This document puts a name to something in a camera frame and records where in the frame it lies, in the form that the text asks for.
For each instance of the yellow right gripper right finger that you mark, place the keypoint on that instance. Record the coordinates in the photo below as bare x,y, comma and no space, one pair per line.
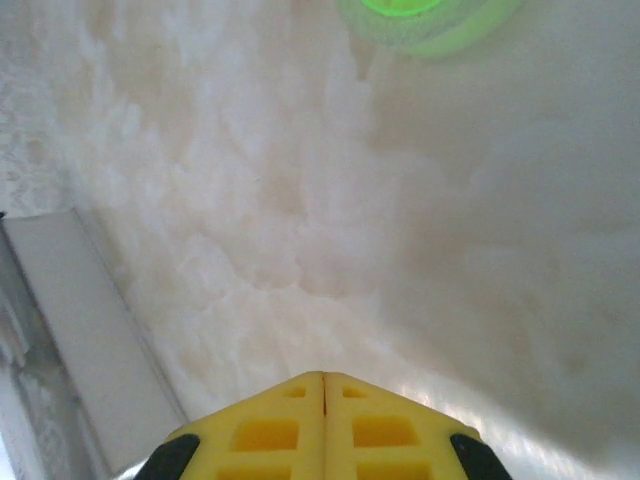
380,415

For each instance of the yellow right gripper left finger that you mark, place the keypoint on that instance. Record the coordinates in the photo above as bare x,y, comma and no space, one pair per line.
280,415

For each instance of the small green sticker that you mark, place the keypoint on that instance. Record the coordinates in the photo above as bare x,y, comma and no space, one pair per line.
430,25

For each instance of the aluminium back rail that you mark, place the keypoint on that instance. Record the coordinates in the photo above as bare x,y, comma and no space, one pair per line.
85,325

